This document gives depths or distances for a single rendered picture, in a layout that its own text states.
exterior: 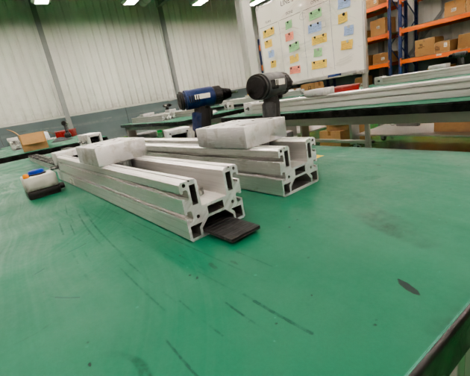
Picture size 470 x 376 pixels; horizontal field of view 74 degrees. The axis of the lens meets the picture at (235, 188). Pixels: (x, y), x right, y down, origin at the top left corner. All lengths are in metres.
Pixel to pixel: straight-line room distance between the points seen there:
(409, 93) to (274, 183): 1.42
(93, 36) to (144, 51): 1.77
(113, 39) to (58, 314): 12.71
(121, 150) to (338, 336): 0.57
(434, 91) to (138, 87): 11.75
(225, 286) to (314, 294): 0.09
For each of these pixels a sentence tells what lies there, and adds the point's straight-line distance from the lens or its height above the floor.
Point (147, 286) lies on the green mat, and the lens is 0.37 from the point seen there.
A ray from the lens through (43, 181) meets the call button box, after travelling 1.01.
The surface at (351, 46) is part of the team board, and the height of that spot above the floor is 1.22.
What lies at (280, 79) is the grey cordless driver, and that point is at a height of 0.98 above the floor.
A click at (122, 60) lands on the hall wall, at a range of 12.91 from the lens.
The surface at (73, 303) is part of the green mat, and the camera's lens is 0.39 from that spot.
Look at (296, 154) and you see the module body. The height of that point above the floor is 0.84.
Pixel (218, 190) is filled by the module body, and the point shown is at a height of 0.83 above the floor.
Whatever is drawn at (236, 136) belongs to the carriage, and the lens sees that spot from 0.58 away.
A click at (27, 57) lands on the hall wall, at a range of 12.39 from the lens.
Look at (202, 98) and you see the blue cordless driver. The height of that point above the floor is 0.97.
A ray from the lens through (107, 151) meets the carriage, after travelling 0.71.
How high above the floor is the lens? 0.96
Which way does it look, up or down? 17 degrees down
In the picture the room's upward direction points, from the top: 10 degrees counter-clockwise
